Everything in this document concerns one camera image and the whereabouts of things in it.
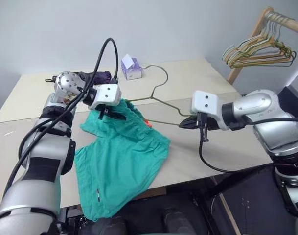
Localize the olive wire hanger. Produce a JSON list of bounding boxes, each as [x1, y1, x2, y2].
[[126, 64, 189, 127]]

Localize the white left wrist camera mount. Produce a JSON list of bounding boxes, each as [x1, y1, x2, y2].
[[87, 83, 122, 110]]

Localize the tan wooden slat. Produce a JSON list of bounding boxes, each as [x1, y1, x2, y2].
[[210, 175, 240, 235]]

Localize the purple white tissue box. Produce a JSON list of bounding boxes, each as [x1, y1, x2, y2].
[[120, 54, 143, 81]]

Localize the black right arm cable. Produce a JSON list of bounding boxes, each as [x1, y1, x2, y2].
[[198, 112, 298, 173]]

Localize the wooden clothes rack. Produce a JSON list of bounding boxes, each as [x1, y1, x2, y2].
[[226, 6, 298, 85]]

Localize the dark rounded foot shape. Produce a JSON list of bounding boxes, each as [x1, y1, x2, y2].
[[161, 207, 197, 235], [99, 216, 130, 235]]

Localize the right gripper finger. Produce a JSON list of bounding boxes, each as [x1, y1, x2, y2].
[[179, 122, 201, 130], [181, 117, 200, 125]]

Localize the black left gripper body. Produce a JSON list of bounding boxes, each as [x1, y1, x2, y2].
[[97, 104, 116, 121]]

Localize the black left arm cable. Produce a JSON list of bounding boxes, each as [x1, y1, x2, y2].
[[4, 37, 120, 196]]

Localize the green shorts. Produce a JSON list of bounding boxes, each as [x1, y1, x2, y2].
[[73, 98, 172, 223]]

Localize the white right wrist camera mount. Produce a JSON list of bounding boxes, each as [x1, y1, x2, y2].
[[189, 90, 230, 131]]

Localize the folded dark purple umbrella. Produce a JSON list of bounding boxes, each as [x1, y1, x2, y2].
[[45, 70, 113, 85]]

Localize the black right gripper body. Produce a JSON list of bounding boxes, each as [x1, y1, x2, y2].
[[197, 112, 223, 131]]

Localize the black metal table frame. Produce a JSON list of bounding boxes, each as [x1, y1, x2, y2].
[[60, 164, 278, 235]]

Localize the bunch of hangers on rack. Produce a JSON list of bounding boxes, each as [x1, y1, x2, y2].
[[228, 14, 294, 67]]

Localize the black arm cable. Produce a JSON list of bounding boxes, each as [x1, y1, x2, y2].
[[198, 112, 298, 173], [4, 37, 120, 196]]

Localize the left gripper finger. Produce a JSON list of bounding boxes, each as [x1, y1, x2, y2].
[[107, 112, 128, 122]]

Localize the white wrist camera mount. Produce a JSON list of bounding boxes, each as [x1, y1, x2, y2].
[[87, 83, 122, 110], [189, 90, 230, 131]]

